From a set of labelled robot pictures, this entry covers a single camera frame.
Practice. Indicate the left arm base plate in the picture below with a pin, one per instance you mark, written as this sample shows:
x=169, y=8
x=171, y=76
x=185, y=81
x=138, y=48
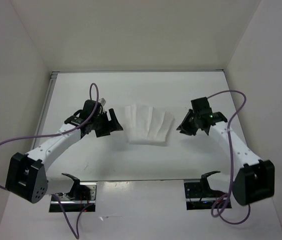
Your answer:
x=84, y=200

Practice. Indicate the white skirt cloth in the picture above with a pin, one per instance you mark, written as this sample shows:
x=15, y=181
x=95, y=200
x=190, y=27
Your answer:
x=147, y=125

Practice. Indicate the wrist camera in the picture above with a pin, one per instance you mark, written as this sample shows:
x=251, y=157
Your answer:
x=89, y=106
x=201, y=106

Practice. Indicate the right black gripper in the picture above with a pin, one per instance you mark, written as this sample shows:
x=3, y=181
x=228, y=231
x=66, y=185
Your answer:
x=184, y=125

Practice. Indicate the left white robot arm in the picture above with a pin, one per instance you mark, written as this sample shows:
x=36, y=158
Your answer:
x=26, y=175

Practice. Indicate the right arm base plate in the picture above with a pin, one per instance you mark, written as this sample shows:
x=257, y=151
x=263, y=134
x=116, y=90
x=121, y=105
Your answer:
x=197, y=198

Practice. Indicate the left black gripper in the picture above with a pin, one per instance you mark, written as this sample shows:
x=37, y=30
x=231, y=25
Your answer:
x=110, y=125

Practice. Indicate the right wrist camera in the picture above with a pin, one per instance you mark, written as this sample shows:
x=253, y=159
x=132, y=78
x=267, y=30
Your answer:
x=201, y=106

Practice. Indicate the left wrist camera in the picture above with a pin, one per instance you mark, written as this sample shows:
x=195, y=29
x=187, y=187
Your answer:
x=89, y=106

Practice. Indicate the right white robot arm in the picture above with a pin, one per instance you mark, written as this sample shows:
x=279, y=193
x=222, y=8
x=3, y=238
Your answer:
x=254, y=178

